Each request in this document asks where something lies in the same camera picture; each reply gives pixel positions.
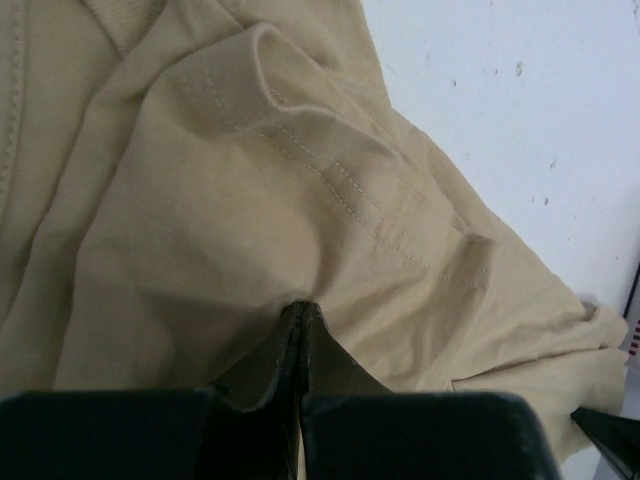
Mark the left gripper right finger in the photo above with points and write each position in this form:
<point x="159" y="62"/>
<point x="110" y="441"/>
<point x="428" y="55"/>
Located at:
<point x="340" y="410"/>

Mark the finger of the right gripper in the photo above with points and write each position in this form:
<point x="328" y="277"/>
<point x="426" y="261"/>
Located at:
<point x="615" y="437"/>

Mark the white plastic basket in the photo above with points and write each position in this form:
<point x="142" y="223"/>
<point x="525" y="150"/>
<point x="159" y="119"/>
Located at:
<point x="631" y="314"/>

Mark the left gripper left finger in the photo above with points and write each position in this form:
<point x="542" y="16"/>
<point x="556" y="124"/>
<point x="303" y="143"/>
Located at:
<point x="253" y="426"/>

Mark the beige t shirt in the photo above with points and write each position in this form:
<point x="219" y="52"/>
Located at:
<point x="173" y="173"/>

